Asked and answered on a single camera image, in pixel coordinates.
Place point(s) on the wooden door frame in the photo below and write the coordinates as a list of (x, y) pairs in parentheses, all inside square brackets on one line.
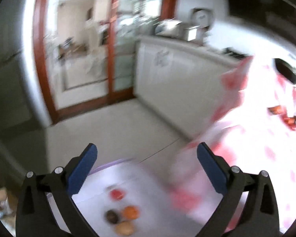
[(85, 50)]

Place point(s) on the small yellow fruit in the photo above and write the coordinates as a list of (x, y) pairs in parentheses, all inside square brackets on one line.
[(125, 228)]

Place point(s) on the round wall clock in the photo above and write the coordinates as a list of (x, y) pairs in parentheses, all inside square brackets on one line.
[(202, 17)]

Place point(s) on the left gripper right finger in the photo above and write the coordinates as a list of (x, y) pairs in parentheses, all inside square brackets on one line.
[(248, 206)]

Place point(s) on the wrinkled dark passionfruit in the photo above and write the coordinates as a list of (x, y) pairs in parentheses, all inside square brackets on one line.
[(112, 217)]

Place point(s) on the red white checkered tablecloth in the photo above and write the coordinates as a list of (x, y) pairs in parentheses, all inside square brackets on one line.
[(245, 134)]

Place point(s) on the orange tangerine with stem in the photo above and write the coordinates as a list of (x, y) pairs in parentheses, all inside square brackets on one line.
[(276, 110)]

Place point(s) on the black wok pan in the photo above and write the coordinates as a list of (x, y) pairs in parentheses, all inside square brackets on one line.
[(286, 70)]

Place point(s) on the white storage box purple rim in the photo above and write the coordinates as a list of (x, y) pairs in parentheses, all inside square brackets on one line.
[(143, 189)]

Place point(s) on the white kitchen cabinet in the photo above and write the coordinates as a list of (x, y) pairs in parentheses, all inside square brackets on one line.
[(179, 81)]

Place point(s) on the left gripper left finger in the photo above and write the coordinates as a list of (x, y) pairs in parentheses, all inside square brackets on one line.
[(34, 214)]

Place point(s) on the steel pot on counter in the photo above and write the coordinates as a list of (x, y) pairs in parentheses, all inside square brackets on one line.
[(176, 29)]

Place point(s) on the red tomato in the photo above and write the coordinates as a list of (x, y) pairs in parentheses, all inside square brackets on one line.
[(290, 121), (117, 194)]

